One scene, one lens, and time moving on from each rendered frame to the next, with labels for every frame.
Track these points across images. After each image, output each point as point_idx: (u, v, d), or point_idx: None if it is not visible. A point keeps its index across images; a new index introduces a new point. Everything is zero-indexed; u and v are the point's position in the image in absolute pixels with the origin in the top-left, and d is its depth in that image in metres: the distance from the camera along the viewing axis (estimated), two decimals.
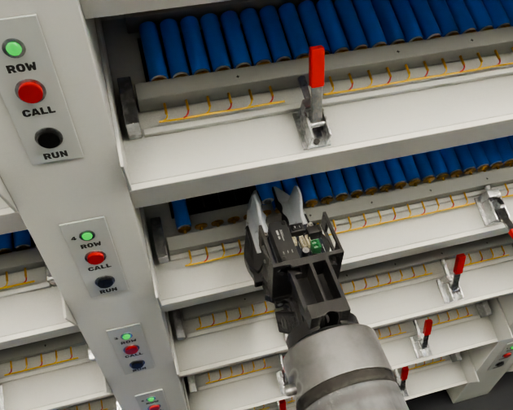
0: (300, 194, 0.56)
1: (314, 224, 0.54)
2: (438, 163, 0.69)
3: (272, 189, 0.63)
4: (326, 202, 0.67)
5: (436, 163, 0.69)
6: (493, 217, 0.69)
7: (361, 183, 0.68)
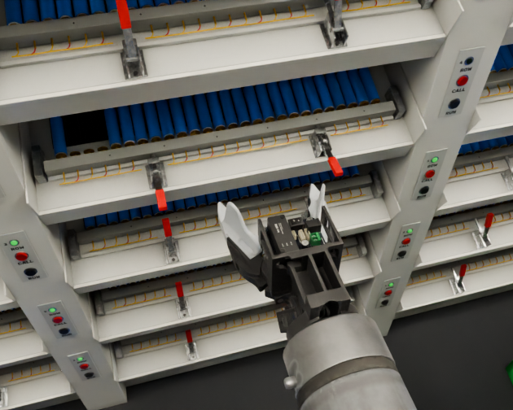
0: (323, 192, 0.56)
1: (313, 220, 0.53)
2: (278, 106, 0.84)
3: (309, 186, 0.63)
4: (181, 137, 0.82)
5: (276, 107, 0.84)
6: (322, 151, 0.84)
7: (212, 122, 0.83)
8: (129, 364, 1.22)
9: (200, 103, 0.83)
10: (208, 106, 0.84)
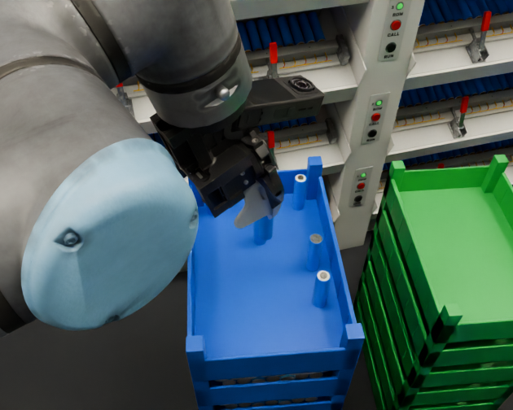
0: None
1: None
2: None
3: None
4: None
5: None
6: None
7: None
8: None
9: None
10: None
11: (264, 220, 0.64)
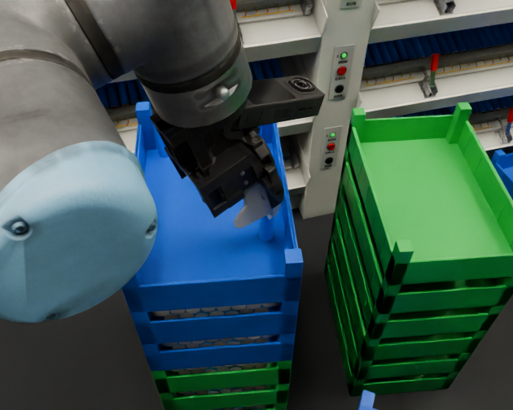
0: None
1: None
2: None
3: None
4: None
5: None
6: None
7: None
8: None
9: None
10: None
11: None
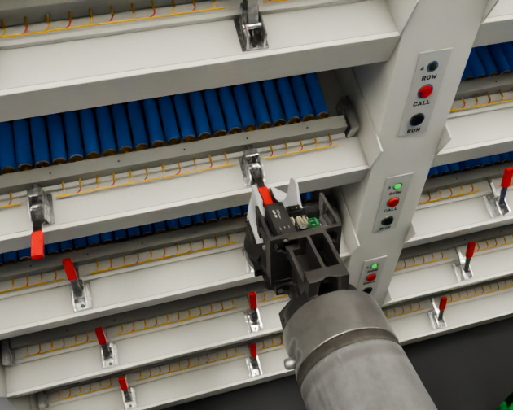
0: (296, 184, 0.57)
1: (312, 207, 0.53)
2: (199, 123, 0.68)
3: (269, 190, 0.63)
4: (76, 162, 0.65)
5: (198, 124, 0.68)
6: (253, 178, 0.68)
7: (117, 142, 0.67)
8: None
9: (102, 119, 0.67)
10: (113, 121, 0.68)
11: None
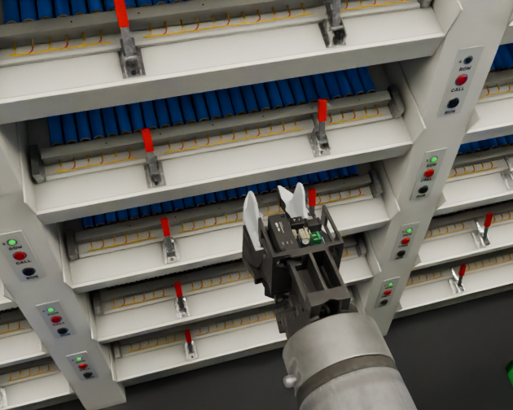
0: (303, 190, 0.57)
1: (314, 219, 0.53)
2: (274, 98, 0.85)
3: (277, 189, 0.63)
4: None
5: (273, 98, 0.85)
6: (321, 150, 0.84)
7: (209, 113, 0.83)
8: (128, 364, 1.22)
9: (196, 94, 0.84)
10: (204, 97, 0.85)
11: (78, 125, 0.80)
